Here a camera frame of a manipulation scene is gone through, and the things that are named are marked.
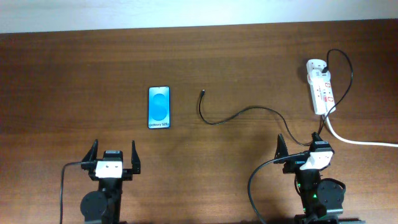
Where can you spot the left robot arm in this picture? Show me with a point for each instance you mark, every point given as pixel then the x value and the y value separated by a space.
pixel 103 205

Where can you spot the white USB charger plug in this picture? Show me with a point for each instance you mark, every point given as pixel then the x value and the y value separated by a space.
pixel 315 71

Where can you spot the white power strip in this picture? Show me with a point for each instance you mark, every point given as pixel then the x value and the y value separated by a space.
pixel 322 98

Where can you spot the blue Galaxy smartphone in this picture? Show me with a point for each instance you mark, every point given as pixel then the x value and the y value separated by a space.
pixel 159 107

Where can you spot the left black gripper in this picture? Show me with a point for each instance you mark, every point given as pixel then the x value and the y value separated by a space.
pixel 87 160

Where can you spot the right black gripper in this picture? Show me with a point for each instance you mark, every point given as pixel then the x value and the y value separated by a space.
pixel 282 149

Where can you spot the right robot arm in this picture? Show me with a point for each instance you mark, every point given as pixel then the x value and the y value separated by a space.
pixel 321 198

